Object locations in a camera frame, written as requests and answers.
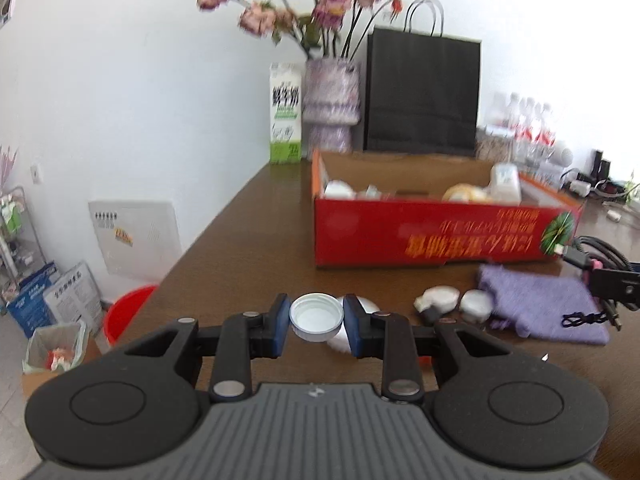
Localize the white bottle cap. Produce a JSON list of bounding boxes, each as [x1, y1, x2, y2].
[[290, 292, 344, 342]]

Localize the orange white plush toy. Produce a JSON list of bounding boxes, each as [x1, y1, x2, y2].
[[442, 183, 492, 204]]

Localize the black braided cable coil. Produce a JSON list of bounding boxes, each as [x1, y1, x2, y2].
[[553, 235, 637, 332]]

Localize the translucent cotton swab box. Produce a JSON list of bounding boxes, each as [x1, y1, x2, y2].
[[488, 162, 522, 205]]

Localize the white round lid right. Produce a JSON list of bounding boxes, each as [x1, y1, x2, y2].
[[459, 289, 494, 324]]

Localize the red cardboard box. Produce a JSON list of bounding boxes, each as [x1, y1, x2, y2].
[[311, 152, 582, 268]]

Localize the red plastic bucket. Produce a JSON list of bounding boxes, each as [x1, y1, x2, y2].
[[103, 285, 157, 347]]

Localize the purple cloth bag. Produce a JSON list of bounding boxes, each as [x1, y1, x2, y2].
[[477, 264, 610, 346]]

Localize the cardboard trash box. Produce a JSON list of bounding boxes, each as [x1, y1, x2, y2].
[[22, 321, 102, 400]]

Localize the blue white paper bags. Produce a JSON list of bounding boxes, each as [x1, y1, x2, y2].
[[8, 261, 104, 339]]

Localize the clear jar with pellets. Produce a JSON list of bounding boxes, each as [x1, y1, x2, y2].
[[475, 128, 514, 162]]

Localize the purple ceramic vase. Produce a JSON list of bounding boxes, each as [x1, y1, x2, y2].
[[303, 58, 361, 156]]

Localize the middle red label bottle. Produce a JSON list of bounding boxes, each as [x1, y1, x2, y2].
[[512, 98, 535, 162]]

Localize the red label bottle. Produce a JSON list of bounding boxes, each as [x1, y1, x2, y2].
[[487, 92, 510, 129], [534, 104, 555, 162], [512, 98, 535, 162]]

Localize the white power adapter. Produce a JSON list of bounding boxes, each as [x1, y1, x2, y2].
[[570, 180, 592, 198]]

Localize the left red label bottle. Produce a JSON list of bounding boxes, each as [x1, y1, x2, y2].
[[487, 92, 510, 129]]

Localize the right red label bottle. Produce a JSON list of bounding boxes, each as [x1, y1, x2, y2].
[[534, 104, 555, 162]]

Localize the black paper bag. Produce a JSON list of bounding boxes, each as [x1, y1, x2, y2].
[[363, 0, 480, 156]]

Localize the white round speaker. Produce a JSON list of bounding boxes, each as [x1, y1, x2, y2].
[[552, 146, 574, 168]]

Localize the green white milk carton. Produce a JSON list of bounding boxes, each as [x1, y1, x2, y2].
[[269, 63, 303, 164]]

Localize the black device stand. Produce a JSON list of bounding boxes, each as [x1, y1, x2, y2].
[[591, 151, 611, 181]]

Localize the dried pink rose bouquet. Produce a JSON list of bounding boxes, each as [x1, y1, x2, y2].
[[195, 0, 406, 61]]

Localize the white wall panel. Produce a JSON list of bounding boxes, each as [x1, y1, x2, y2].
[[88, 200, 182, 283]]

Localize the metal wire shelf rack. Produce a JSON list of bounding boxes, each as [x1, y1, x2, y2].
[[1, 186, 46, 313]]

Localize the white cable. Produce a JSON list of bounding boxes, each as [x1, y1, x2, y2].
[[602, 199, 640, 224]]

